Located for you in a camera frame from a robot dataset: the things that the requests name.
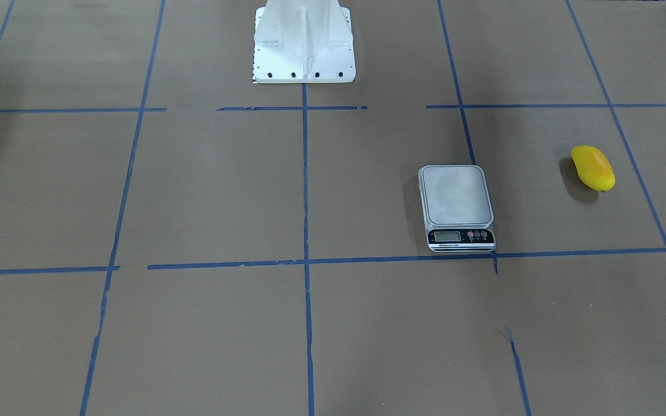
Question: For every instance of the grey digital kitchen scale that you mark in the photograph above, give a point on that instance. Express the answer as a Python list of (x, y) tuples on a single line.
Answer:
[(457, 210)]

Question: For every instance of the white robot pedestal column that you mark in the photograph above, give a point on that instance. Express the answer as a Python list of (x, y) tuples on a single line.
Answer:
[(303, 42)]

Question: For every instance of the yellow mango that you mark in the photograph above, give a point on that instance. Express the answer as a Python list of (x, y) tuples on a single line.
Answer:
[(593, 168)]

